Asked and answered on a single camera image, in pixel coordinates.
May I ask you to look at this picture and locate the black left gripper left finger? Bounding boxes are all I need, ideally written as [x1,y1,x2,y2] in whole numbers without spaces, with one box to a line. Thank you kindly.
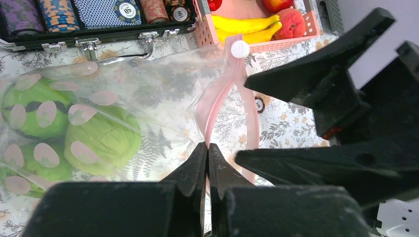
[23,142,208,237]

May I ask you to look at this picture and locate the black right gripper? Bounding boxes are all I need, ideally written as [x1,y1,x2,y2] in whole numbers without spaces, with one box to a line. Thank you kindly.
[235,7,419,206]

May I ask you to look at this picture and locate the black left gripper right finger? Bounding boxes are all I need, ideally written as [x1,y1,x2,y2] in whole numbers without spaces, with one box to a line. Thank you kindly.
[208,144,369,237]

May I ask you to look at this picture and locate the clear pink-dotted zip bag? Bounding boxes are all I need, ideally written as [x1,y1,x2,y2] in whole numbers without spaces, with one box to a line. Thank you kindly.
[0,35,258,210]

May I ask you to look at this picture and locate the pale green cabbage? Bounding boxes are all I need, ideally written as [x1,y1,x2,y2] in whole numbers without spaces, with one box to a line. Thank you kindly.
[64,104,142,175]

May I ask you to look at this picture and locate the green round vegetable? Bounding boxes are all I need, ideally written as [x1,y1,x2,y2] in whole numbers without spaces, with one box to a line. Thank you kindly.
[0,142,73,198]

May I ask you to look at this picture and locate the green striped watermelon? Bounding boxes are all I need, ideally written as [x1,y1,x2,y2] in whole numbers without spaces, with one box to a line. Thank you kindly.
[0,78,76,139]

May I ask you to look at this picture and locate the red bell pepper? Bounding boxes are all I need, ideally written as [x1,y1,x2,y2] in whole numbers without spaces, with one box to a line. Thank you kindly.
[207,0,222,11]

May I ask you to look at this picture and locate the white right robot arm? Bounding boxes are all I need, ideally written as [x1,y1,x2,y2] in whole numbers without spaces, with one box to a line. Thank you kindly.
[235,7,419,237]

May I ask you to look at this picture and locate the grey studded baseplate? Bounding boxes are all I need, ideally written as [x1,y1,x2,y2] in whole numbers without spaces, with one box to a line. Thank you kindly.
[324,0,344,36]

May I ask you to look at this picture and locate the orange peach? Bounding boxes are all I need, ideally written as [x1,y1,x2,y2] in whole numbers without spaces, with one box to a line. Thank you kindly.
[274,8,305,40]

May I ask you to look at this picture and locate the red apple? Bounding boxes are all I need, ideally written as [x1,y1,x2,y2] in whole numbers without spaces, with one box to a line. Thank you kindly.
[262,0,294,14]

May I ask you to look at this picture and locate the pink plastic basket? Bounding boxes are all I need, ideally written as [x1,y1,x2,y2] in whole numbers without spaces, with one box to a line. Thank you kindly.
[192,0,320,53]

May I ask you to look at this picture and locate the black poker chip case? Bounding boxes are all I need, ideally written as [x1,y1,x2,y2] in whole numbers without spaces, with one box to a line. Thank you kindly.
[0,0,198,61]

